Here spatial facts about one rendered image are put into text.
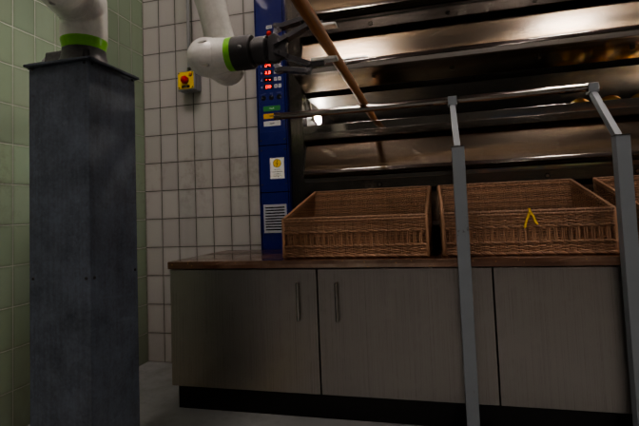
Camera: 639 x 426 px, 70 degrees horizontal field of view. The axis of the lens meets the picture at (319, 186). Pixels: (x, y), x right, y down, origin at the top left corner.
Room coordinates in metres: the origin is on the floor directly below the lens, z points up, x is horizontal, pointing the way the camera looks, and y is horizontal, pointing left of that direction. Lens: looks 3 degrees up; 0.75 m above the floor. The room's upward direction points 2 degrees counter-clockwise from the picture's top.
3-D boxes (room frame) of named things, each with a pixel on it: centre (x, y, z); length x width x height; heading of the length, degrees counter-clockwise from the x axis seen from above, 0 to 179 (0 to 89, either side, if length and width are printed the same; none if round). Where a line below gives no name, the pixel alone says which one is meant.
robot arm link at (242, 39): (1.24, 0.19, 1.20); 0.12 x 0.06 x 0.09; 167
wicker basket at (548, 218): (1.77, -0.74, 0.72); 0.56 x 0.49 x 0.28; 76
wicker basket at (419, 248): (1.92, -0.17, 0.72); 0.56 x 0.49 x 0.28; 75
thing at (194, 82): (2.36, 0.66, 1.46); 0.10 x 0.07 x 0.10; 76
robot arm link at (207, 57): (1.27, 0.28, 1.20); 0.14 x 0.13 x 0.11; 77
